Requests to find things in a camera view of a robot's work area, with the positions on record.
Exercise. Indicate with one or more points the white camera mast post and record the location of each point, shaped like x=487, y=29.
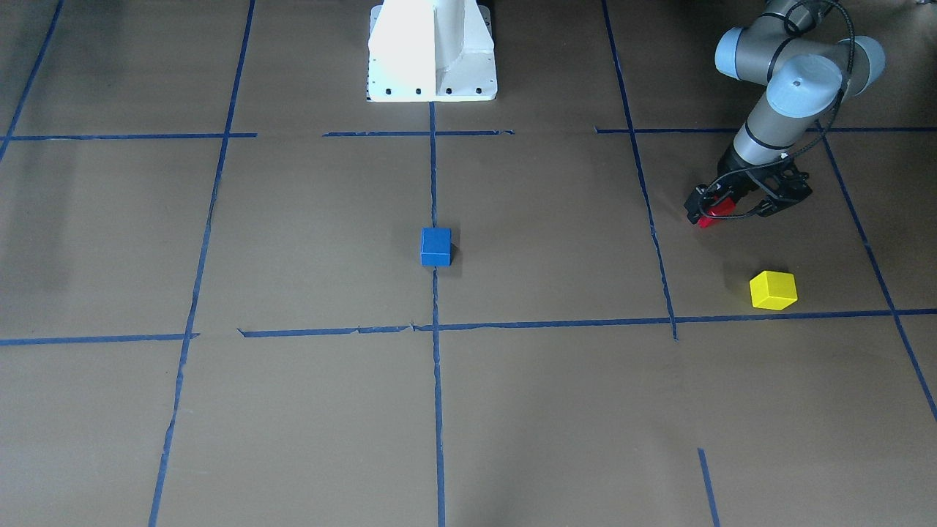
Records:
x=428, y=51

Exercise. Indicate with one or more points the blue wooden cube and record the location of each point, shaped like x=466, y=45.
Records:
x=435, y=247

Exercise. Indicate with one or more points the yellow wooden cube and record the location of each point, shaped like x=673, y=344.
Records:
x=773, y=290

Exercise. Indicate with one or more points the red wooden cube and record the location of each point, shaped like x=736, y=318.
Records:
x=716, y=212

